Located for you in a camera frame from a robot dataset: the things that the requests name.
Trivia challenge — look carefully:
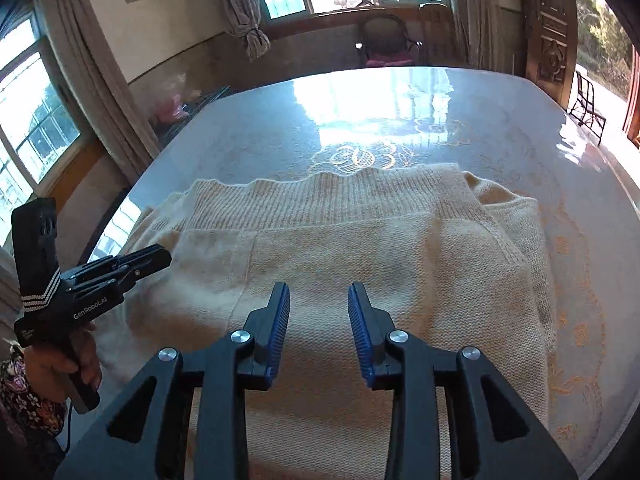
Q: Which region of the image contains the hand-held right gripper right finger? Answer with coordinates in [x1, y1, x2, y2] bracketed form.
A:
[347, 281, 578, 480]

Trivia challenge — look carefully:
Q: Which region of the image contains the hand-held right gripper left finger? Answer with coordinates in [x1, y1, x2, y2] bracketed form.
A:
[55, 282, 291, 480]

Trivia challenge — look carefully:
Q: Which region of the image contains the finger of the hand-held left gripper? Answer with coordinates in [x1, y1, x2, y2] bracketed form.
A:
[65, 244, 172, 293]

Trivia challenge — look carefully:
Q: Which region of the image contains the cream knit sweater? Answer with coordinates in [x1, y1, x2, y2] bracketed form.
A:
[97, 162, 558, 480]

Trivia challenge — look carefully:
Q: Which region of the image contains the person's left forearm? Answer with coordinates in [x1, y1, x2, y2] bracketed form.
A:
[0, 345, 68, 441]

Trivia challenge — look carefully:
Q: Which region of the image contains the person's left hand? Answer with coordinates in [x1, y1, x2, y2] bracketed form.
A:
[23, 324, 103, 403]

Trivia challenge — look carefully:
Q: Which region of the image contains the pink plastic bag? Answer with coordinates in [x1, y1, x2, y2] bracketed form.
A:
[155, 72, 193, 123]

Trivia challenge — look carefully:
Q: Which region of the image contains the white-framed barred window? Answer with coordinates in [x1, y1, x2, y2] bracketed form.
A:
[0, 15, 83, 233]

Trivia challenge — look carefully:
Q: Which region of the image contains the long beige curtain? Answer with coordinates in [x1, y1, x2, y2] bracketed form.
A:
[35, 0, 161, 183]
[452, 0, 501, 68]

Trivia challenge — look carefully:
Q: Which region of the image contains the tied beige curtain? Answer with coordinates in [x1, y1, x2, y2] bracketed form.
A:
[212, 0, 271, 61]

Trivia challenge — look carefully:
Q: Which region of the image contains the dark armchair with red cushion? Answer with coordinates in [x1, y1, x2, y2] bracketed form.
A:
[357, 14, 423, 68]

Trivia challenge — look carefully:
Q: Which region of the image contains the tall wooden chair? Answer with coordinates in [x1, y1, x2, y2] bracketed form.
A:
[417, 2, 458, 66]

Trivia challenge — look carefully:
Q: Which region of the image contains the black rattan chair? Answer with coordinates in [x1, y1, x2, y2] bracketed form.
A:
[567, 71, 608, 146]

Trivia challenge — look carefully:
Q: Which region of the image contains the carved wooden door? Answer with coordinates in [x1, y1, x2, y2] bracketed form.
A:
[622, 45, 640, 148]
[520, 0, 578, 106]

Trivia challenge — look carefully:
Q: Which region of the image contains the black cable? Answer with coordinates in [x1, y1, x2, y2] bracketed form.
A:
[55, 407, 77, 455]

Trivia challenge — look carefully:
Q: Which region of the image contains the blue wire rack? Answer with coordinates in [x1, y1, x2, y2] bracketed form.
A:
[160, 85, 233, 133]

